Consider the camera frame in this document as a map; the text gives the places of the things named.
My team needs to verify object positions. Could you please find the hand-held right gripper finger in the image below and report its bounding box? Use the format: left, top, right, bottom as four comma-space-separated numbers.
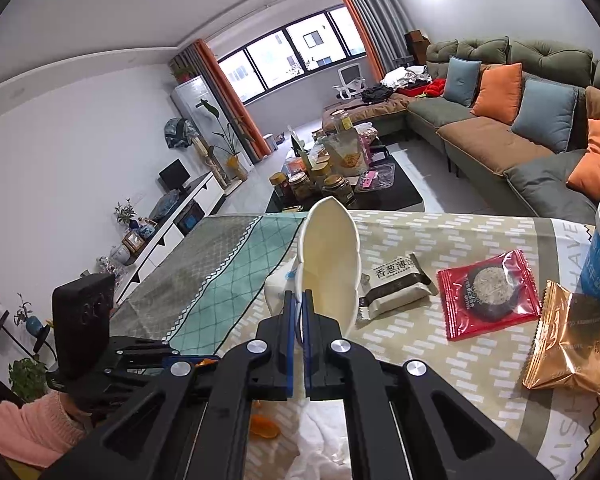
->
40, 289, 299, 480
301, 289, 556, 480

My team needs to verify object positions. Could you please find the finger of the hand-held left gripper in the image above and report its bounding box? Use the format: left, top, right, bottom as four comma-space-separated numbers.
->
107, 355, 201, 386
109, 335, 177, 359

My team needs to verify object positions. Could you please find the white disposable bowl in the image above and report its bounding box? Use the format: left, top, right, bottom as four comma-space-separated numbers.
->
297, 197, 361, 346

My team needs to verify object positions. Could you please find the person's left forearm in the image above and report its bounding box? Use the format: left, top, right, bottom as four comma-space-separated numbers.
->
0, 391, 88, 468

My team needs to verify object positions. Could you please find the plant in blue vase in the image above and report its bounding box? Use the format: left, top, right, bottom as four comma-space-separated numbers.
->
14, 300, 47, 337

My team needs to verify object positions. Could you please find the silver crystal ornament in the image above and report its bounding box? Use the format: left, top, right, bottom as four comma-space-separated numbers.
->
96, 255, 126, 281

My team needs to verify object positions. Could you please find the green leafy plant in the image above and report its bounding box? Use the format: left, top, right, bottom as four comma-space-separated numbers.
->
7, 357, 49, 403

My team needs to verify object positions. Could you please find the white black TV cabinet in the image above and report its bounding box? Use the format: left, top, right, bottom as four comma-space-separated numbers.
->
112, 170, 228, 306

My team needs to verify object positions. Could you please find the leafy branch in vase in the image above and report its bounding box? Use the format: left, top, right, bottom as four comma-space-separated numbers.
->
115, 199, 140, 233

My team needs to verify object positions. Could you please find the grey brown biscuit packet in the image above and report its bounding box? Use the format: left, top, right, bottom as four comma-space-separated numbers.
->
356, 252, 439, 322

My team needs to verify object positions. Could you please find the blue patterned bag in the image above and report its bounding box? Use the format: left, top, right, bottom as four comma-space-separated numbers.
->
150, 192, 181, 221

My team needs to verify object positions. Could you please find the black monitor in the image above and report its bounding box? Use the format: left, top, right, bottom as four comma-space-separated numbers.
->
158, 159, 192, 193

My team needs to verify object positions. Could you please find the black coffee table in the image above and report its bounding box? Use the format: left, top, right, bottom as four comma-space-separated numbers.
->
265, 142, 426, 213

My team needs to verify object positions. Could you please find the pink package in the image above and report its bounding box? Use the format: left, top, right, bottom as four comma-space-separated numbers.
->
355, 169, 397, 192

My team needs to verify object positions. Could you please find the red snack packet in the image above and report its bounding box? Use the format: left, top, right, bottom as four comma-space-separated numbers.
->
436, 248, 542, 342

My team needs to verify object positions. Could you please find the beige floor stand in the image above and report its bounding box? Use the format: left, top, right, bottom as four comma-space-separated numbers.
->
192, 135, 231, 188

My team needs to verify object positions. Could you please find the white orange snack bag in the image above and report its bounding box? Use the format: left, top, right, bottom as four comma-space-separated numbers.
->
325, 127, 371, 177

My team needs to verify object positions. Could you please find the patterned green beige tablecloth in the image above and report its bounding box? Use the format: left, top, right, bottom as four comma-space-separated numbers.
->
107, 210, 600, 480

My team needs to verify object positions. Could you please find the tall plant in yellow vase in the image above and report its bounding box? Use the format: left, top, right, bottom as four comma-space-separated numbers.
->
196, 99, 255, 181

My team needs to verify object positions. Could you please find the blue grey hanging jacket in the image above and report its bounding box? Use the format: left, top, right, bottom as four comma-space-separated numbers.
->
164, 117, 201, 150

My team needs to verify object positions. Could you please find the large glass jar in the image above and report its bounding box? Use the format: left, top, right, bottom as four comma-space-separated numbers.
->
330, 108, 361, 133

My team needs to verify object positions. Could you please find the white standing air conditioner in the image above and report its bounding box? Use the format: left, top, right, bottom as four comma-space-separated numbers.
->
172, 76, 251, 171

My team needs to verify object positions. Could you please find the orange grey curtain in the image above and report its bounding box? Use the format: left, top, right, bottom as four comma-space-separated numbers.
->
170, 39, 273, 161
332, 0, 416, 78

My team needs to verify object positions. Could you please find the black bag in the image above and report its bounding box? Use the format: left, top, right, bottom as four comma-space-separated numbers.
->
361, 85, 395, 103

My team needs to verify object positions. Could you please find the gold snack packet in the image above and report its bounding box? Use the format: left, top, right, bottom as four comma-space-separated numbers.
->
522, 280, 600, 407

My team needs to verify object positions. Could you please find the white office chair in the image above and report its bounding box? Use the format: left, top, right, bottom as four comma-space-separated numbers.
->
332, 66, 367, 101

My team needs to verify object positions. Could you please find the green brown sectional sofa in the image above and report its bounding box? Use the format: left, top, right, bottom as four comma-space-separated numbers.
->
322, 36, 600, 223

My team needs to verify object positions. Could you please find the black framed window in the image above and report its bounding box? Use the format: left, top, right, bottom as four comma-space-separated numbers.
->
217, 5, 367, 105

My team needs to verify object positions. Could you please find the white silver clothing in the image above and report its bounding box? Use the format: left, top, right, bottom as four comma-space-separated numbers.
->
382, 66, 431, 86

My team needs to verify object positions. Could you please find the blue cushion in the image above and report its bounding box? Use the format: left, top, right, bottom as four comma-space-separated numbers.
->
511, 78, 578, 153
442, 56, 482, 107

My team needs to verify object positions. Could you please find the orange cushion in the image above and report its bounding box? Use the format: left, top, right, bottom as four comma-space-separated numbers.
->
566, 119, 600, 202
470, 62, 523, 126

